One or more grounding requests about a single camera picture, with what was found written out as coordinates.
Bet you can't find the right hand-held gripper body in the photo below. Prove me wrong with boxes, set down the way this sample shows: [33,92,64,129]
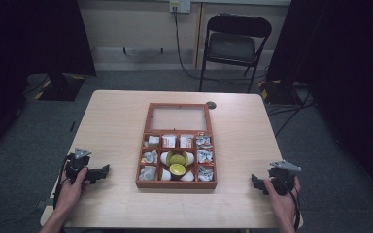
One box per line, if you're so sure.
[267,160,303,197]

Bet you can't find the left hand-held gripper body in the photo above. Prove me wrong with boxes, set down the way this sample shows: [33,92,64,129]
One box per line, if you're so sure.
[64,148,93,185]

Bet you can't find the person's right hand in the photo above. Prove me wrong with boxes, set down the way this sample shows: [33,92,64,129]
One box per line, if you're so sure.
[263,176,303,221]

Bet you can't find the person's left hand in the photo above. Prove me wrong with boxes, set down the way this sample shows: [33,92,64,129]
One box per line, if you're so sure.
[55,166,90,212]

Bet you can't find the grey silver tea packet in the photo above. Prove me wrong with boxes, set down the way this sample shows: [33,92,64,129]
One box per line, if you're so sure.
[138,165,157,182]
[141,150,159,165]
[144,135,161,149]

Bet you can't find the silver printed tea packet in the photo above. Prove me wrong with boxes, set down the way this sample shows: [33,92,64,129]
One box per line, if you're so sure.
[197,165,215,183]
[196,149,215,165]
[195,135,214,150]

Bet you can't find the white orange tea packet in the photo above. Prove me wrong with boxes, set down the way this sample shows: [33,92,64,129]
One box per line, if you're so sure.
[161,134,177,150]
[179,134,194,150]

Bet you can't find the set of white yellow-green cups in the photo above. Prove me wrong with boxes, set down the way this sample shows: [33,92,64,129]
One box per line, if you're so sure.
[159,150,196,183]

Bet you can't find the black stand base yellow tape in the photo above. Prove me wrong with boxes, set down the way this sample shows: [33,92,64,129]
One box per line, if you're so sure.
[33,72,87,102]
[257,79,307,106]

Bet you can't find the wooden tea box with glass lid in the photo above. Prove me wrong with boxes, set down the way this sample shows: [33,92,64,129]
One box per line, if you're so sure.
[135,102,219,190]

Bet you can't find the black curtain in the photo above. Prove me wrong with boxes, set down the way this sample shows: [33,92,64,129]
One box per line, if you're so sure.
[265,0,373,198]
[0,0,97,163]

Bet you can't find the black folding chair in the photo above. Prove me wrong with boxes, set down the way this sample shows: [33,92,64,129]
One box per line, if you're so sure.
[198,13,273,94]

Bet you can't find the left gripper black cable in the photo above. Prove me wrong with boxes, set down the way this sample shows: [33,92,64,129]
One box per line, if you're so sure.
[52,152,74,210]

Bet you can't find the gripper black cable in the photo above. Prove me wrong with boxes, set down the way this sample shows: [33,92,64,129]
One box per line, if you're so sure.
[288,188,302,232]
[52,152,74,210]

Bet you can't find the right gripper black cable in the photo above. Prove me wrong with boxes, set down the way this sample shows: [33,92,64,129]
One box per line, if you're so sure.
[288,188,302,232]

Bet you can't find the black floor cables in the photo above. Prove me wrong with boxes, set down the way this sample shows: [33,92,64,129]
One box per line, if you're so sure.
[266,86,317,138]

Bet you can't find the white wall outlet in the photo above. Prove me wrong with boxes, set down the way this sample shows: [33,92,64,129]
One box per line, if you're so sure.
[169,0,192,15]

